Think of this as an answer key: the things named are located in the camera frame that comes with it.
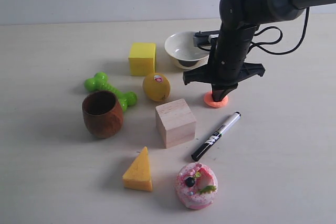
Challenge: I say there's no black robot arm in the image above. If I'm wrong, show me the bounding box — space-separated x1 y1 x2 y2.
183 0 335 102

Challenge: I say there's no yellow cube block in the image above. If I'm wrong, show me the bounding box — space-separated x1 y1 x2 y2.
128 42 156 76

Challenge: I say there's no yellow lemon with sticker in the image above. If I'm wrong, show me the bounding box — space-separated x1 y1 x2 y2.
142 73 171 102

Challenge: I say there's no orange-pink round disc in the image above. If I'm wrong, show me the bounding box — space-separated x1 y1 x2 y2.
203 91 228 108

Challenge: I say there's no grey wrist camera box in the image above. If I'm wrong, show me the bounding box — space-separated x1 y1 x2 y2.
193 30 219 47

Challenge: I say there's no brown wooden cup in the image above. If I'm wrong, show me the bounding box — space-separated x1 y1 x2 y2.
82 90 123 138

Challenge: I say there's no yellow cheese wedge toy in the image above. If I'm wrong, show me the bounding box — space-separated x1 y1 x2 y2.
122 146 153 192

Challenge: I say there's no black white marker pen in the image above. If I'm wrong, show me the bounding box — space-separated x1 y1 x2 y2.
191 112 241 162

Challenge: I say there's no pink toy cake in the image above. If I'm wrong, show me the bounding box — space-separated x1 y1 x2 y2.
175 162 218 210

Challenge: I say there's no light wooden cube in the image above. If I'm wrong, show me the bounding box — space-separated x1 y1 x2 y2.
155 99 196 148

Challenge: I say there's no white ceramic bowl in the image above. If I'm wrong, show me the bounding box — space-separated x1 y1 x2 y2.
164 31 209 70

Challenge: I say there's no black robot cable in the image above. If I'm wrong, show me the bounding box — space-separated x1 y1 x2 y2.
235 0 311 55

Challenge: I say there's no green bone dog toy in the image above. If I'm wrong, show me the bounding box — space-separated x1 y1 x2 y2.
83 72 138 112

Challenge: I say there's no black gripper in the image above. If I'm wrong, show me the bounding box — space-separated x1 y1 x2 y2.
183 24 265 102

